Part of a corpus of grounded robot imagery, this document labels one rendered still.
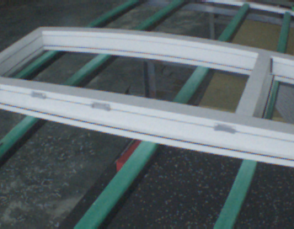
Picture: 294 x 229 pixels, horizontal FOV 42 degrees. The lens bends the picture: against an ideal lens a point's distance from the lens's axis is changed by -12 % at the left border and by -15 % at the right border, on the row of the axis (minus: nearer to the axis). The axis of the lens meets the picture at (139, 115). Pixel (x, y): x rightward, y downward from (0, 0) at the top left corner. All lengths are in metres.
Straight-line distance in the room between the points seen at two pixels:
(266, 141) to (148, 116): 0.28
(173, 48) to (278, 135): 0.58
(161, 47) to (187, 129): 0.47
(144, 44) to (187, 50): 0.14
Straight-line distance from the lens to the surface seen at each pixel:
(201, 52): 1.31
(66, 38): 1.52
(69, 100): 1.04
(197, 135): 0.93
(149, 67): 1.55
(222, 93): 1.63
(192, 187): 1.25
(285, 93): 1.68
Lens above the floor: 1.41
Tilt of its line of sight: 31 degrees down
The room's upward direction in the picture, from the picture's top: 4 degrees counter-clockwise
